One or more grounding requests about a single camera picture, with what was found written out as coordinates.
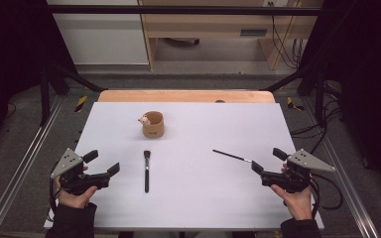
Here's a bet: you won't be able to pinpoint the black horizontal frame bar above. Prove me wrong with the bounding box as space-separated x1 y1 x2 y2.
46 4 325 17

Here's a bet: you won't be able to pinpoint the black floor cables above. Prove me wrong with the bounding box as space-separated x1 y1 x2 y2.
289 80 345 157

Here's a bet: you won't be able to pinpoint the person's right hand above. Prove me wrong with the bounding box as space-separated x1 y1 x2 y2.
270 163 314 221

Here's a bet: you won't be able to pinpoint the yellow-handled tool right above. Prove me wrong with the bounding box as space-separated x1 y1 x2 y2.
286 96 306 112

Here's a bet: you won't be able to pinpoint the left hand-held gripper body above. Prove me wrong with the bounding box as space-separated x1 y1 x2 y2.
50 148 111 196

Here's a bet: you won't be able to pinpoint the black flat-head makeup brush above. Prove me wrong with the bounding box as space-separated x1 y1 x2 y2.
143 150 152 194

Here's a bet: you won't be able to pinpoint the aluminium rail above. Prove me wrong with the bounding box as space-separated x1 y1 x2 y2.
0 95 64 238
301 98 381 238

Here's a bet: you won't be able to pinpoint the yellow-handled tool left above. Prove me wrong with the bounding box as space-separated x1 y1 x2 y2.
73 95 89 113

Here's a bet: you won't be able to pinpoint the wooden table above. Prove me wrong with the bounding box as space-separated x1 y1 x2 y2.
97 89 276 104

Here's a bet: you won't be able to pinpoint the thin black makeup brush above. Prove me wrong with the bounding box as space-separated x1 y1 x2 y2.
211 149 253 164

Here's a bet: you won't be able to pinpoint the person's left hand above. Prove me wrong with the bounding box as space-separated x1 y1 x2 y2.
53 165 99 209

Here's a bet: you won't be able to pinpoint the white cabinet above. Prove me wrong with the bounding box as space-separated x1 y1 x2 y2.
46 0 150 66

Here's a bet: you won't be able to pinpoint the wooden cup with animal figure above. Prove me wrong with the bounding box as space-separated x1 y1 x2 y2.
138 110 165 139

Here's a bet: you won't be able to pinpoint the yellow-handled tool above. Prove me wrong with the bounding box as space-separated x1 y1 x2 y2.
286 96 306 112
73 95 89 113

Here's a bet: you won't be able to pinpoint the white table cover sheet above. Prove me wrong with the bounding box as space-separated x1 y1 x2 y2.
43 101 325 231

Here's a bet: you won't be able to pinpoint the left hand-held gripper cable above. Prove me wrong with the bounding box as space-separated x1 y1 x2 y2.
47 162 63 223

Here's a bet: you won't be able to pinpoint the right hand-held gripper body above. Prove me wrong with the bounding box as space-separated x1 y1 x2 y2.
260 148 336 194

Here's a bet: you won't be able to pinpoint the hanging black cables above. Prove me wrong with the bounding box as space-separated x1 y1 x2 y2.
267 1 308 69

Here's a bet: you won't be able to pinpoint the black metal frame stand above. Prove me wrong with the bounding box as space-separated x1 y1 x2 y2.
39 62 108 127
261 62 329 129

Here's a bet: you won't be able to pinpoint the hand-held gripper cable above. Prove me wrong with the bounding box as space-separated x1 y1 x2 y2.
309 173 344 219
47 162 63 223

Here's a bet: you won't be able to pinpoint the light wooden desk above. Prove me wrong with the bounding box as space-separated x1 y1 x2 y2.
138 0 325 71

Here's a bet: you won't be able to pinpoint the right hand-held gripper cable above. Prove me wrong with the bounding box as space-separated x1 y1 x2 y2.
309 173 344 219

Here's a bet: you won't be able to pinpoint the black curtain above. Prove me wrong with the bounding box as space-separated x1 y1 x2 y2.
297 0 381 203
0 0 77 160

